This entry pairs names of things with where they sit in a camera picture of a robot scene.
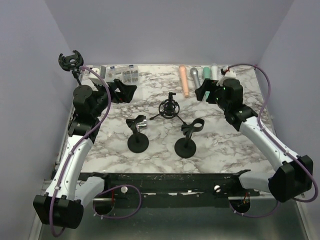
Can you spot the grey metal microphone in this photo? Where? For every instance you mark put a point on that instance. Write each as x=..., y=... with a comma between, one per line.
x=195, y=76

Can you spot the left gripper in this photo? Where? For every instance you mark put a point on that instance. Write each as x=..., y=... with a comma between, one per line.
x=126, y=93

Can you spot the black tripod shock mount stand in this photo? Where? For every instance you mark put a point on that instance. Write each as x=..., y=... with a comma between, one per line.
x=168, y=108

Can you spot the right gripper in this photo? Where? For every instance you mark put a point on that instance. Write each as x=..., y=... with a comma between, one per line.
x=212, y=87

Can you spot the white microphone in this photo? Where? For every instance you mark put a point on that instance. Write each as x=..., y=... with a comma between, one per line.
x=214, y=72

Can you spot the small chrome metal block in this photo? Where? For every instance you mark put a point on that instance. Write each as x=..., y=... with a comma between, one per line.
x=142, y=125

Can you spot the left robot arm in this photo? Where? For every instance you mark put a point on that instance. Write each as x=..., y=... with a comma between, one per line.
x=63, y=202

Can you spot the teal microphone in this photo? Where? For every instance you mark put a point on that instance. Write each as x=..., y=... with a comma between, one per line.
x=206, y=74

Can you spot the beige microphone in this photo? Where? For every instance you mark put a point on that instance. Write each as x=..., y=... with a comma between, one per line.
x=183, y=76

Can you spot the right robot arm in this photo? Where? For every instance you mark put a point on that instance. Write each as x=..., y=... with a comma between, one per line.
x=293, y=173

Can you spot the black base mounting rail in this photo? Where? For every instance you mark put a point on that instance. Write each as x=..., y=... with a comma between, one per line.
x=169, y=190

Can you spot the black tall shock mount stand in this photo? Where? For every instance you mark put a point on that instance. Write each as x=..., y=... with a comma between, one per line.
x=72, y=63

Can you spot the black white-mic stand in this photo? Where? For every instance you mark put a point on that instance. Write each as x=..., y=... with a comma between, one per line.
x=137, y=142

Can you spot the black mic stand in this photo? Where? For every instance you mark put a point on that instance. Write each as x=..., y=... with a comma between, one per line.
x=185, y=147

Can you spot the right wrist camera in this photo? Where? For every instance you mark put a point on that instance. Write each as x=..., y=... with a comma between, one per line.
x=226, y=73

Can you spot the clear plastic screw box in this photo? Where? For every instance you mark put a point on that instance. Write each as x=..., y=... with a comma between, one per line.
x=128, y=74

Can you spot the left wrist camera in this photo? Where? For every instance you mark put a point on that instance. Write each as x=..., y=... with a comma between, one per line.
x=97, y=72

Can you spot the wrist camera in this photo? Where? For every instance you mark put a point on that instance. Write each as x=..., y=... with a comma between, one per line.
x=97, y=72
x=226, y=73

